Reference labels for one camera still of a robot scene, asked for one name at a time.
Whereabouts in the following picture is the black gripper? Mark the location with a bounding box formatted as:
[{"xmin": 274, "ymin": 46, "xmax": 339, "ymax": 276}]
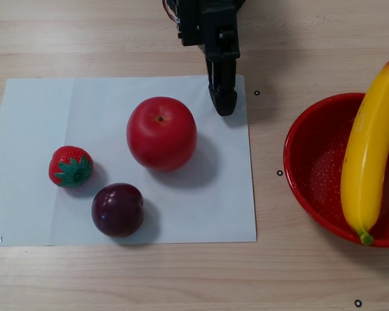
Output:
[{"xmin": 176, "ymin": 0, "xmax": 242, "ymax": 117}]

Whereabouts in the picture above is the yellow plastic banana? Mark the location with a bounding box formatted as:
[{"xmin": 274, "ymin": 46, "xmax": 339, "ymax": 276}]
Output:
[{"xmin": 340, "ymin": 54, "xmax": 389, "ymax": 246}]

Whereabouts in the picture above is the red speckled bowl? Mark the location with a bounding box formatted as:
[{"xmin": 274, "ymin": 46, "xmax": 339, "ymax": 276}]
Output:
[{"xmin": 283, "ymin": 92, "xmax": 389, "ymax": 249}]

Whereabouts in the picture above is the red plastic apple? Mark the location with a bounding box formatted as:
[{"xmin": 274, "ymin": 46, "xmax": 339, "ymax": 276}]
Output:
[{"xmin": 126, "ymin": 96, "xmax": 198, "ymax": 172}]

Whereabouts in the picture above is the white paper sheet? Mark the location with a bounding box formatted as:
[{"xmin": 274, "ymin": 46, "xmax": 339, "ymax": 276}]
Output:
[{"xmin": 0, "ymin": 75, "xmax": 257, "ymax": 248}]

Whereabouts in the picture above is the dark purple plastic plum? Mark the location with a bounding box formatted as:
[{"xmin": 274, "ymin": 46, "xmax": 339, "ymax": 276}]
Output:
[{"xmin": 91, "ymin": 183, "xmax": 145, "ymax": 238}]

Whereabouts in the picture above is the red plastic strawberry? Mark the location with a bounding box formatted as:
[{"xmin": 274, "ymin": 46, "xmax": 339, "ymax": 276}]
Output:
[{"xmin": 48, "ymin": 145, "xmax": 95, "ymax": 189}]

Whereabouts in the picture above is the red white servo cable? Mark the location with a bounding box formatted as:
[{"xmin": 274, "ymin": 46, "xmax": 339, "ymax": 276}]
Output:
[{"xmin": 162, "ymin": 0, "xmax": 182, "ymax": 25}]

